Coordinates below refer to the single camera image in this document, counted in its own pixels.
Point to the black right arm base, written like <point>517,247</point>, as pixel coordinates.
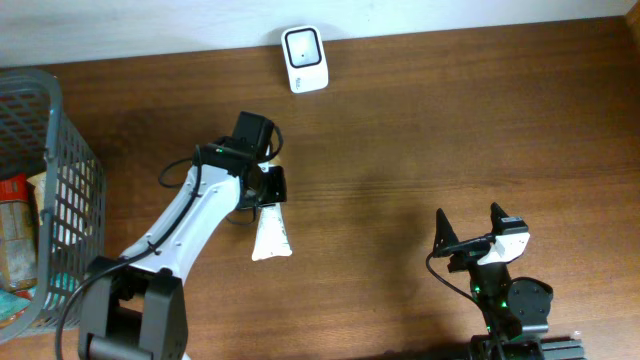
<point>563,348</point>

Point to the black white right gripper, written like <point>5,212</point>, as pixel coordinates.
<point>470,256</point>

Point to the white tube with gold cap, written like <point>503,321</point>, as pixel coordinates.
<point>271,237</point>

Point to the white barcode scanner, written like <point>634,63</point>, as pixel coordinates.
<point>305,59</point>

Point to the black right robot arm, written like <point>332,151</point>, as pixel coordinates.
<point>513,308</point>

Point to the grey plastic mesh basket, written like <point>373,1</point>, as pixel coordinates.
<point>37,137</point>

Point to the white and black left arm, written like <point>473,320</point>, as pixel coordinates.
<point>133,307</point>

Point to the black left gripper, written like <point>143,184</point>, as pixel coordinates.
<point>273,185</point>

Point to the orange spaghetti packet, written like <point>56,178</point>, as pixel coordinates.
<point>19,265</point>

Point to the teal plastic packet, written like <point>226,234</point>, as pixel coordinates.
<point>14,304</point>

